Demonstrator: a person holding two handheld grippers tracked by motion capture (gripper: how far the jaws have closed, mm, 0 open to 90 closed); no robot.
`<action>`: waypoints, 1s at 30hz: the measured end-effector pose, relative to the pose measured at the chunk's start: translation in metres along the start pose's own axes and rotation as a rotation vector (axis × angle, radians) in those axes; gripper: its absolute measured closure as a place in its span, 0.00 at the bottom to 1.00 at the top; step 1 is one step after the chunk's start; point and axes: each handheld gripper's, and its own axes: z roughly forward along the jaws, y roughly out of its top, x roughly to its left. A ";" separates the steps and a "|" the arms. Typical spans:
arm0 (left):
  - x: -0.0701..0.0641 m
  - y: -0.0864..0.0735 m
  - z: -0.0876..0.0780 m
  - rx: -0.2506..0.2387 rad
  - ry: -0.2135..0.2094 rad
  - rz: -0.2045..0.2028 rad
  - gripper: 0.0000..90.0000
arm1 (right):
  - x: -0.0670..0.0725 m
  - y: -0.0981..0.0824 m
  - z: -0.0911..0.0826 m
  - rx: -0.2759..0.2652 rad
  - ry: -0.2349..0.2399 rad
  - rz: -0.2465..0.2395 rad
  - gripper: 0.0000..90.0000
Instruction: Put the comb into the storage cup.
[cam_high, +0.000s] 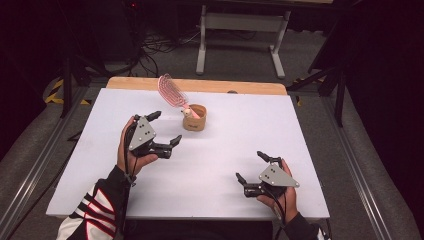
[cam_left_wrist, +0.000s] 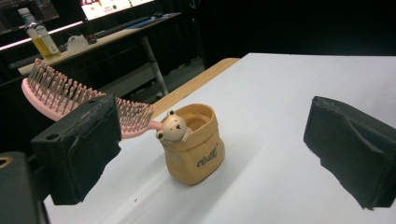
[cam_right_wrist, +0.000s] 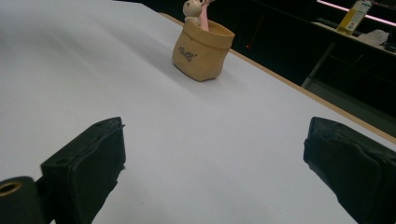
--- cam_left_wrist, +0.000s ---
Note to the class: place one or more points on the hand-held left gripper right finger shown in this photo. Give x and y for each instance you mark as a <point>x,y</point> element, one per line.
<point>355,152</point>

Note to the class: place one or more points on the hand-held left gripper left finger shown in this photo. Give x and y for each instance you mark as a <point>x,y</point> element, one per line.
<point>81,149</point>

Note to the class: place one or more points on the pink hairbrush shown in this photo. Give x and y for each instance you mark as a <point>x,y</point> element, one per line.
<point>40,99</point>

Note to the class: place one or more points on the yellow bear pot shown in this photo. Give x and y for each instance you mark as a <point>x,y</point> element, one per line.
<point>193,155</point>

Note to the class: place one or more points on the white plastic bag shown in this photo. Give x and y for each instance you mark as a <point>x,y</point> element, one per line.
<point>76,43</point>

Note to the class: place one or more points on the clear bottle with yellow liquid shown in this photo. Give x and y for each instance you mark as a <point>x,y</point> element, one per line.
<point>46,43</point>

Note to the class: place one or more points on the wooden desk with metal legs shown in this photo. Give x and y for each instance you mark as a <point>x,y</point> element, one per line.
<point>107,39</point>

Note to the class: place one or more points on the black keyboard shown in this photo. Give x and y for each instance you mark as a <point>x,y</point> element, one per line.
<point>124,25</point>

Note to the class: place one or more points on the lit monitor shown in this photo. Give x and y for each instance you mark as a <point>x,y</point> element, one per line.
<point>106,7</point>

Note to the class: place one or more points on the black computer mouse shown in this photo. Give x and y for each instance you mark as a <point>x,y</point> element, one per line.
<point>158,14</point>

